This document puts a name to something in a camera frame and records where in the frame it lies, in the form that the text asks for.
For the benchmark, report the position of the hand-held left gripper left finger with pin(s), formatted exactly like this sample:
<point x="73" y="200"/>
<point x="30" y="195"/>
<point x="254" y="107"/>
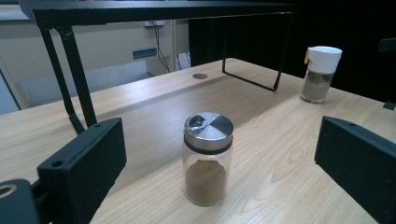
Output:
<point x="81" y="168"/>

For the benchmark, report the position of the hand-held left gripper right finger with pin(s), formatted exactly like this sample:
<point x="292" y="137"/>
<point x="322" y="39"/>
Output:
<point x="361" y="158"/>

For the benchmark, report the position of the glass spice jar white lid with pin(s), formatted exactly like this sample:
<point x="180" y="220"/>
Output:
<point x="322" y="59"/>

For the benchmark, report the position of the glass spice jar metal lid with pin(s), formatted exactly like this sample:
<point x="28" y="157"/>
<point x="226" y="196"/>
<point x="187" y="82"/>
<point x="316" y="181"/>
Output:
<point x="205" y="180"/>

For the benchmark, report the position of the black metal shelf rack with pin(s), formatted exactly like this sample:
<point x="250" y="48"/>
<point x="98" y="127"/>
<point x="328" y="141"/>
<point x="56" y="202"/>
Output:
<point x="93" y="12"/>

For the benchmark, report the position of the black curtain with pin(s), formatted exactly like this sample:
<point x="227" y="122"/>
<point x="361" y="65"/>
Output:
<point x="358" y="25"/>

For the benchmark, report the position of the dark grey wall bracket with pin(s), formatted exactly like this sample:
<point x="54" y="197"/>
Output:
<point x="144" y="53"/>

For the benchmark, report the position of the white wall power outlet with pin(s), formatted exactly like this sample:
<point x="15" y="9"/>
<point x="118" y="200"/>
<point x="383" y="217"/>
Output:
<point x="154" y="23"/>

